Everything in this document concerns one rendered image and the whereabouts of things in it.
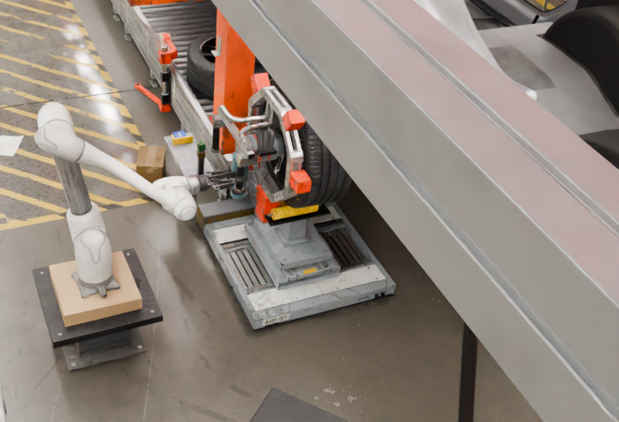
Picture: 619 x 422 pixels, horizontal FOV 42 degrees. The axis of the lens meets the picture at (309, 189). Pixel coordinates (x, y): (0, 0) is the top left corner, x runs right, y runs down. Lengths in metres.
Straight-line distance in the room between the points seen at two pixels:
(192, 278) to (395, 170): 3.94
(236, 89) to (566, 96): 1.80
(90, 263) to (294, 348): 1.11
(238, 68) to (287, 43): 3.53
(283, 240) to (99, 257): 1.09
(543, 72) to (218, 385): 2.44
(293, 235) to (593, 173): 3.90
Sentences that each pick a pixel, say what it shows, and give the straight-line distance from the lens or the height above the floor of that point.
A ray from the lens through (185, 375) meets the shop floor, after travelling 3.99.
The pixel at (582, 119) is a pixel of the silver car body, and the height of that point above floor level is 0.93.
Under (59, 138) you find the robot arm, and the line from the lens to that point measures 3.42.
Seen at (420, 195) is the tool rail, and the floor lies 2.77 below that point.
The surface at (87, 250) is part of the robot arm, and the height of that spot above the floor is 0.61.
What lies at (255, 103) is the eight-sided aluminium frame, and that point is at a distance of 4.06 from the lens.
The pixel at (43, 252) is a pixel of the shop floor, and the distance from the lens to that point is 4.66.
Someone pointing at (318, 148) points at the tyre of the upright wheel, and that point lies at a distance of 3.71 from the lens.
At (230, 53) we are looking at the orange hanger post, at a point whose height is 1.14.
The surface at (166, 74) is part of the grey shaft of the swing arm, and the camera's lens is 5.54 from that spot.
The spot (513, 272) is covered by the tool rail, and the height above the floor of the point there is 2.78.
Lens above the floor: 3.07
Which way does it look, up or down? 37 degrees down
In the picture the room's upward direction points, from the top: 8 degrees clockwise
